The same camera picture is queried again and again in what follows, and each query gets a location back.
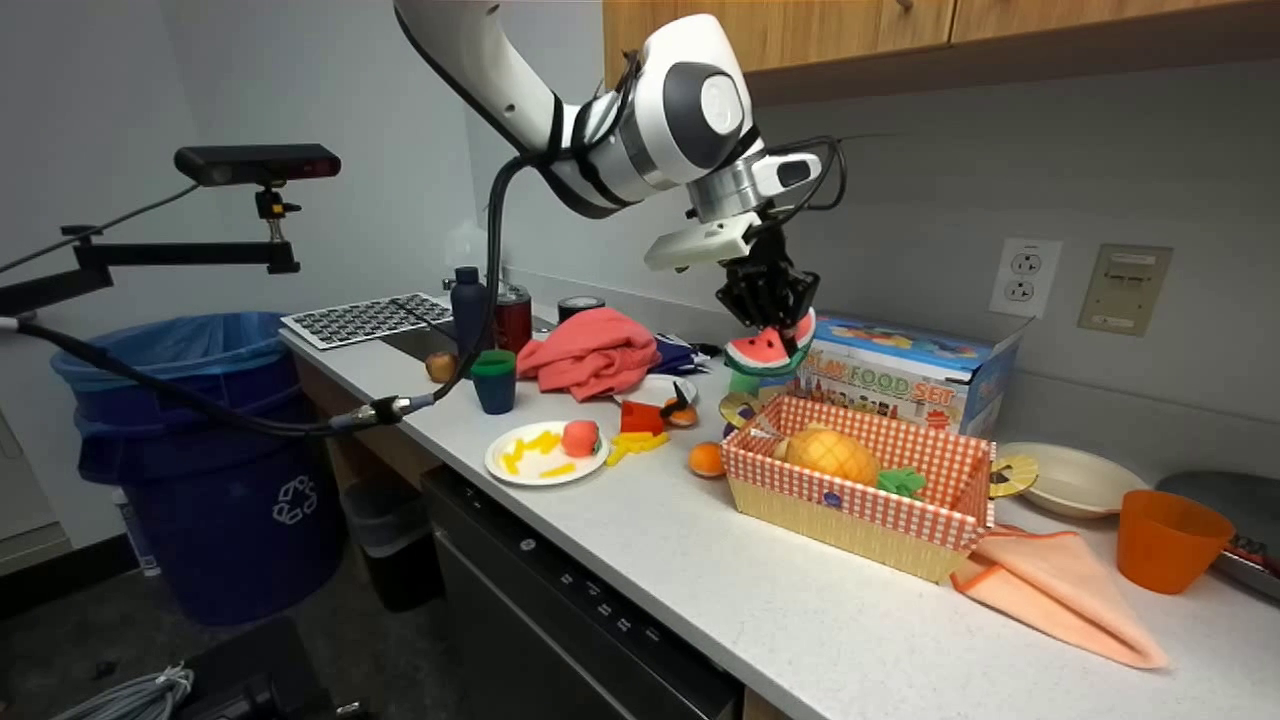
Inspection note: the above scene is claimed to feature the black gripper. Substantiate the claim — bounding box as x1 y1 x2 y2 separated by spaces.
715 226 821 327

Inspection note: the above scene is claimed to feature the watermelon slice plush toy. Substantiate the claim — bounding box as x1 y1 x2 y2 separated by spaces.
724 314 816 373

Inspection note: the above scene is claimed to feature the orange pineapple plush toy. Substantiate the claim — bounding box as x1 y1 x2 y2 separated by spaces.
774 423 880 484

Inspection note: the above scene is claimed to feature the red plush ball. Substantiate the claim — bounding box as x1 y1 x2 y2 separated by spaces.
559 420 599 455

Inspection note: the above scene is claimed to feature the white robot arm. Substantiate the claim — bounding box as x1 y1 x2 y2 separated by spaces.
393 0 822 327

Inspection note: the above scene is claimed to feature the checkered orange basket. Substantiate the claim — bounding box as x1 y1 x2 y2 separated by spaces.
724 397 994 585

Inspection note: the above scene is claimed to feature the lemon slice plush toy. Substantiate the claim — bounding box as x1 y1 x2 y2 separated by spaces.
987 455 1041 500

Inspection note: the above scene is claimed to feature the orange toy with black clip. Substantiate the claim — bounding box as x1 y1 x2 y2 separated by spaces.
662 381 698 428

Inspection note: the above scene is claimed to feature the red fries holder toy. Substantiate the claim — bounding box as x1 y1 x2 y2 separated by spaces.
619 400 668 431

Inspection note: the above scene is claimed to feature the pink red cloth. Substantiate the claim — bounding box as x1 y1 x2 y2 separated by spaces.
515 308 656 400

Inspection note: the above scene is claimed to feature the blue toy food box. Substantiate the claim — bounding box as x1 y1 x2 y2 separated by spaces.
797 315 1016 437

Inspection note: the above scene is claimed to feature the dark red jar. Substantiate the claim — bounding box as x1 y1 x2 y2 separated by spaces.
491 283 533 354

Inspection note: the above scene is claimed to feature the white plate with yellow blocks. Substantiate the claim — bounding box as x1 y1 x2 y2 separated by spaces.
485 420 607 487

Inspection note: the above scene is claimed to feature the green blue cup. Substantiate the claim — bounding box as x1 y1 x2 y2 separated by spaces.
467 350 515 415

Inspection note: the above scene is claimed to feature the dark blue bottle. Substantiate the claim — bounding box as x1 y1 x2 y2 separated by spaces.
451 269 489 357

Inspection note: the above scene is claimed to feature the beige bowl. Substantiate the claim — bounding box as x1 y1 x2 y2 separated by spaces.
993 442 1143 519

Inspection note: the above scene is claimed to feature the peach orange napkin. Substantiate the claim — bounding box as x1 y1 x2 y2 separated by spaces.
951 528 1166 673

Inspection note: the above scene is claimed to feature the dish drying rack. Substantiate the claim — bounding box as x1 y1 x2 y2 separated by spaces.
282 292 451 354

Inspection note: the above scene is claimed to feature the orange plastic cup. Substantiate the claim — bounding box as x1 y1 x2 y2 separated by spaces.
1117 493 1235 596

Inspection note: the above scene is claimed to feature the black pan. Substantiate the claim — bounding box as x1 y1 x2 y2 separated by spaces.
1161 468 1280 607

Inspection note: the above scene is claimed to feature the blue recycling bin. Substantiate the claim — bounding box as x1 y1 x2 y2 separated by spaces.
51 314 345 623

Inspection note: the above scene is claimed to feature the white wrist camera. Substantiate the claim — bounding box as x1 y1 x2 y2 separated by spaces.
644 211 756 272

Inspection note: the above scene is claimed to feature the wooden wall cabinet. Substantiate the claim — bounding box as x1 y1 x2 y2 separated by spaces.
603 0 1280 105

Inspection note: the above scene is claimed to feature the white wall outlet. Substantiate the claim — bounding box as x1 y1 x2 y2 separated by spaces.
987 241 1059 322

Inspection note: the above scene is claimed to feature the beige wall switch plate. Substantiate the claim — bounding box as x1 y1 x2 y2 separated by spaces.
1081 246 1173 335

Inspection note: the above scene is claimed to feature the camera on black stand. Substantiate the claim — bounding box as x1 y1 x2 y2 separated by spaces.
0 139 345 322

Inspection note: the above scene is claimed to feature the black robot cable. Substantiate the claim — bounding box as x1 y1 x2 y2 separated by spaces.
0 151 534 442

